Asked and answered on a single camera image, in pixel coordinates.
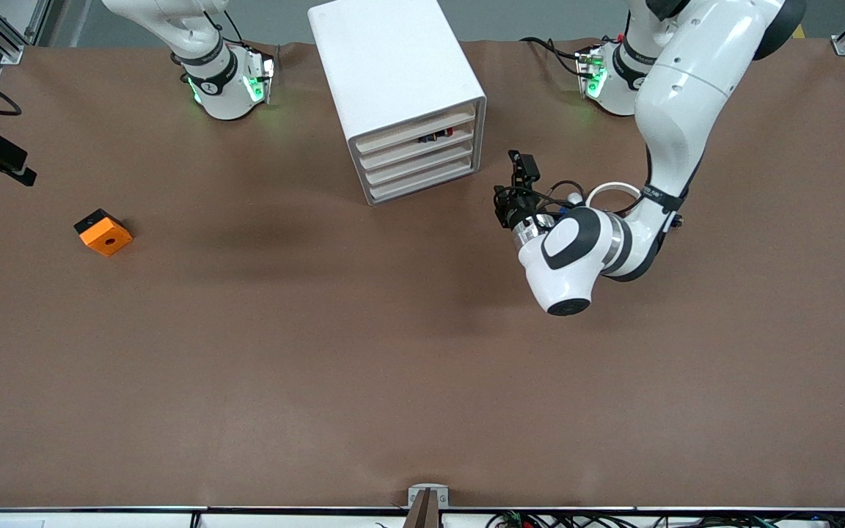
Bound orange and black box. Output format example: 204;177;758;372
74;208;133;257

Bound brown table cover sheet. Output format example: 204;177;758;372
0;38;845;510

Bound brown tapered strip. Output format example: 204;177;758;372
402;490;442;528

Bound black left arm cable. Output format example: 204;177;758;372
536;178;586;215

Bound white C-shaped ring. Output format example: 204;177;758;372
585;181;645;215

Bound black base cable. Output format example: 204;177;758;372
520;37;592;78

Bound grey metal bracket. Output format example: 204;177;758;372
408;484;450;509

